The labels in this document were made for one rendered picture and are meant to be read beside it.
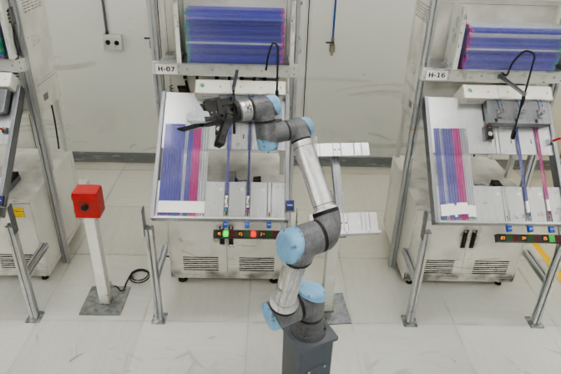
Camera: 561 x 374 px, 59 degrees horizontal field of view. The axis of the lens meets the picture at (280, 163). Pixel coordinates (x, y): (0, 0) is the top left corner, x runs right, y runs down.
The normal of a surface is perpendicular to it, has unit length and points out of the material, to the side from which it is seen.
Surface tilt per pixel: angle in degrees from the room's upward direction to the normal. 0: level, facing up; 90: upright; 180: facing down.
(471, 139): 44
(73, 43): 90
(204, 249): 90
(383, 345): 0
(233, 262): 90
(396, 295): 0
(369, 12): 90
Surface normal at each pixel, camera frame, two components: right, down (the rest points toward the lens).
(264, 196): 0.03, -0.32
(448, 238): 0.01, 0.47
